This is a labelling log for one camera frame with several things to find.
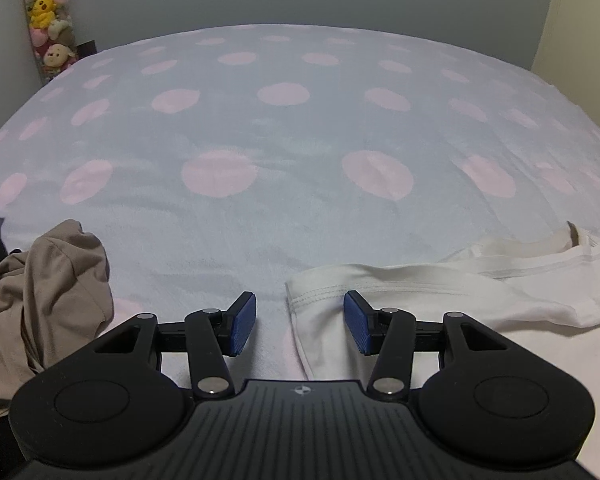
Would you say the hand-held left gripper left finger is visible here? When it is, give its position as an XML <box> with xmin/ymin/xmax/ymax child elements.
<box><xmin>94</xmin><ymin>291</ymin><xmax>257</xmax><ymax>401</ymax></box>

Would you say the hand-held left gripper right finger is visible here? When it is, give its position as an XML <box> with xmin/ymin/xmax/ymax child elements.
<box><xmin>343</xmin><ymin>290</ymin><xmax>508</xmax><ymax>401</ymax></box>

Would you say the white shirt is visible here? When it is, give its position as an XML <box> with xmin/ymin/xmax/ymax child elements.
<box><xmin>285</xmin><ymin>220</ymin><xmax>600</xmax><ymax>468</ymax></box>

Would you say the pink polka dot blanket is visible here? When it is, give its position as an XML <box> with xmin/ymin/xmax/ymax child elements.
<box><xmin>0</xmin><ymin>24</ymin><xmax>600</xmax><ymax>386</ymax></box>

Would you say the beige garment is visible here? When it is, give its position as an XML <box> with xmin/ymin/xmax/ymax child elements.
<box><xmin>0</xmin><ymin>219</ymin><xmax>115</xmax><ymax>461</ymax></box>

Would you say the column of plush toys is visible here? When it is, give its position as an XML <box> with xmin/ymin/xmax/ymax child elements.
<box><xmin>20</xmin><ymin>0</ymin><xmax>79</xmax><ymax>82</ymax></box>

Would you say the cream door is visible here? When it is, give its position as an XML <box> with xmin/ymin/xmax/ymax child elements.
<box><xmin>530</xmin><ymin>0</ymin><xmax>600</xmax><ymax>136</ymax></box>

